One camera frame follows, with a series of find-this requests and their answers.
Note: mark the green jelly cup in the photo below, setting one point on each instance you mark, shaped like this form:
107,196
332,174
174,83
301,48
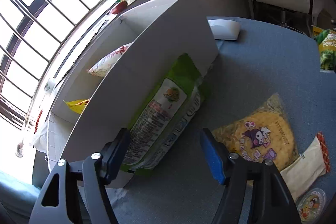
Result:
311,205

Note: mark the white plastic device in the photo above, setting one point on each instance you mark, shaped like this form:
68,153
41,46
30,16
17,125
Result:
224,29

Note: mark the small red round object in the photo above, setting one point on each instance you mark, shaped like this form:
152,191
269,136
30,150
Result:
119,6

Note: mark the green pea snack packet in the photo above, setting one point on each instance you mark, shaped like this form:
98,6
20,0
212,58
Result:
328,50

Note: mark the yellow cartoon print snack packet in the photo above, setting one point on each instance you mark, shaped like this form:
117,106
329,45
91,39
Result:
257,132

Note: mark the small yellow snack packet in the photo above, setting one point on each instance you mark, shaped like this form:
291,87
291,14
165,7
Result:
77,106

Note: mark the white tissue box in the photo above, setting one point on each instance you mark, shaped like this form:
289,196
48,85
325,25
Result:
39,136

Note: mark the blue curtain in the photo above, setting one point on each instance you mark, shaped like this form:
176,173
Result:
15,200

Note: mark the metal window guard bars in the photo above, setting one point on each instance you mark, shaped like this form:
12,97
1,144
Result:
39,29

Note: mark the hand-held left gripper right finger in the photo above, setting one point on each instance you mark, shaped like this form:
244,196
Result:
212,158

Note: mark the long green snack packet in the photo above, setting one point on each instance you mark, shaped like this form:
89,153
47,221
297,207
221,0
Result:
168,113

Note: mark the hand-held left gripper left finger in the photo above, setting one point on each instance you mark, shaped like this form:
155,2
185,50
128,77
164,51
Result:
116,158

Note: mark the white cardboard box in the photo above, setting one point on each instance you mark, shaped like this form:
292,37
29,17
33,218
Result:
157,43

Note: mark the beige snack packet red edge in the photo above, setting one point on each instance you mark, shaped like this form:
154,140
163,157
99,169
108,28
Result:
304,171

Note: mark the white red snack packet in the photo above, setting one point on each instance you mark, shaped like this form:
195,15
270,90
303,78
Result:
107,62

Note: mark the clear tape roll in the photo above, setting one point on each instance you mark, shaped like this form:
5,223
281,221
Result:
50,85

